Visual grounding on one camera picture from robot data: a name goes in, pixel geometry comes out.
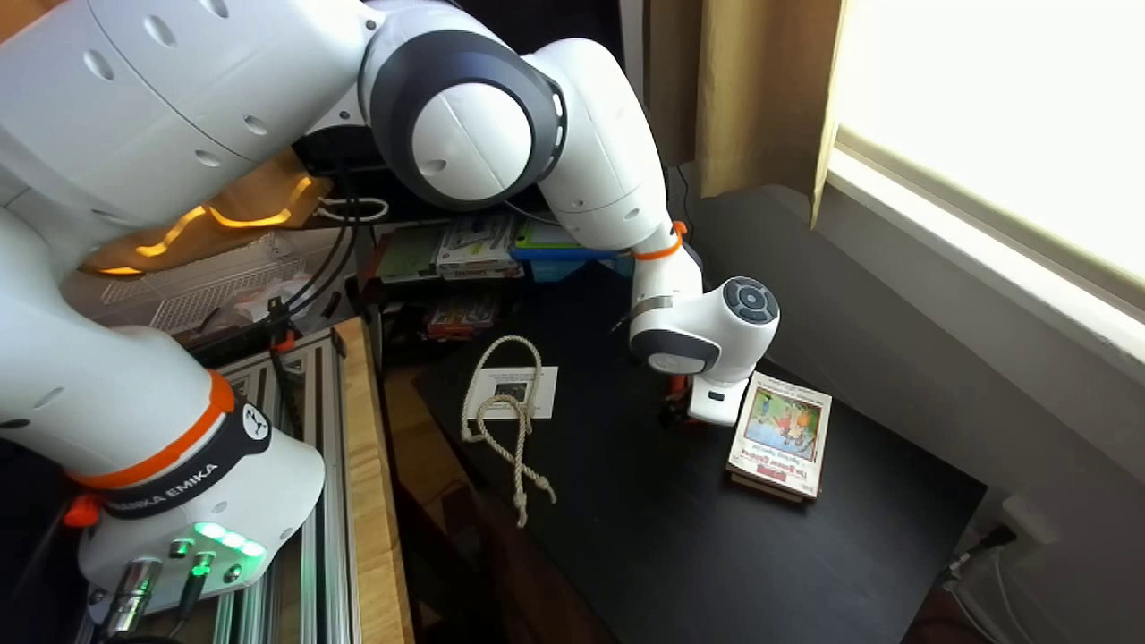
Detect brown glossy wooden furniture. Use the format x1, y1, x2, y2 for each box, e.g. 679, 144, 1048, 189
74, 158, 336, 282

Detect light wooden board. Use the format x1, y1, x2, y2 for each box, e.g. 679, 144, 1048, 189
332, 314, 419, 644

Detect red printed box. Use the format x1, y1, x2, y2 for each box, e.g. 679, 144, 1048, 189
423, 295, 503, 344

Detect green white game box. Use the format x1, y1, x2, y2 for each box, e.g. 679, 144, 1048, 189
433, 212, 521, 288

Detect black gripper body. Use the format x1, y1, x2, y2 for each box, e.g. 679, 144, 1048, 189
658, 390, 699, 429

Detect blue game box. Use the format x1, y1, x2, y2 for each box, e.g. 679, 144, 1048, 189
512, 218, 636, 288

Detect white printed card box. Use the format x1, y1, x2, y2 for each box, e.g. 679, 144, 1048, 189
724, 367, 836, 509

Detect gold curtain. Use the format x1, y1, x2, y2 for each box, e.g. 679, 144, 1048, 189
646, 0, 844, 199

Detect bright window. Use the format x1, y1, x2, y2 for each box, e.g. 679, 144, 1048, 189
819, 0, 1145, 361

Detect dark green flat box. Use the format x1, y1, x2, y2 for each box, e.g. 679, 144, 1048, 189
375, 223, 445, 288

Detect beige sofa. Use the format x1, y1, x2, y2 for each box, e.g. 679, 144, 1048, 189
946, 495, 1145, 644

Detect black cable bundle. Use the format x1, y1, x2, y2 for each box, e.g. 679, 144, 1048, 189
261, 189, 396, 361

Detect aluminium frame rails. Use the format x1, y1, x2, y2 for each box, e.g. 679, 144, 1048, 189
68, 326, 361, 644

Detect white rope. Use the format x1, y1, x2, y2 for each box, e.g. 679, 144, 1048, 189
470, 332, 562, 533

